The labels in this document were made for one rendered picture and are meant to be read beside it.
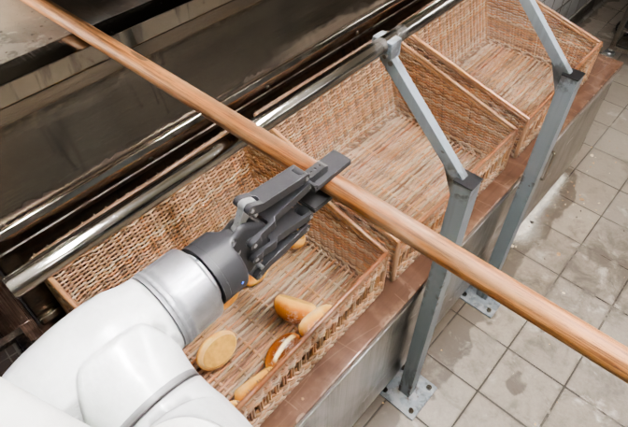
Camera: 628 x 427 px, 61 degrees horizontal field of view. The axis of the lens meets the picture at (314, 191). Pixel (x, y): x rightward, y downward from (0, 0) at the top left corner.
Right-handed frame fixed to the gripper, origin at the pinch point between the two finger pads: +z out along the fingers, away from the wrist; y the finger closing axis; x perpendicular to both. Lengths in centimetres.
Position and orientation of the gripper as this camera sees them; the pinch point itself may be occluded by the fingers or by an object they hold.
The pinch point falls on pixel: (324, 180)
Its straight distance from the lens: 68.7
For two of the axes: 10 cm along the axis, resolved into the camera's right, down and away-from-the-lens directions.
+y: 0.0, 7.0, 7.2
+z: 6.7, -5.3, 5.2
